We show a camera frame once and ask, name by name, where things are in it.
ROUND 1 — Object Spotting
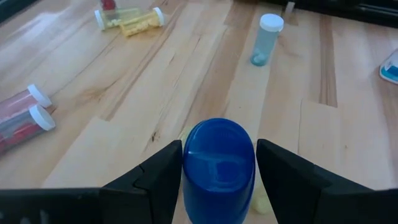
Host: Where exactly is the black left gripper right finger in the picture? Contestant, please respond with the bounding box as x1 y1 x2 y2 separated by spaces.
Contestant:
255 138 373 224

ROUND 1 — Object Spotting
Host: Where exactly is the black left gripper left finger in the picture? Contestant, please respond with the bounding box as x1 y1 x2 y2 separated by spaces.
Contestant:
99 139 184 224

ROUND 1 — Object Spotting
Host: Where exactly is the light blue pill vial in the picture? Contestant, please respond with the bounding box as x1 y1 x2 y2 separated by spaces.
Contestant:
249 13 285 67

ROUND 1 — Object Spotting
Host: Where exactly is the large white pill bottle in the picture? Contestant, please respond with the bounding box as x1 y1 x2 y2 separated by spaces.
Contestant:
378 48 398 85

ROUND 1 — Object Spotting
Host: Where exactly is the dark red pill vial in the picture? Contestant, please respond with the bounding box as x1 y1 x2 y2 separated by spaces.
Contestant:
0 104 57 156

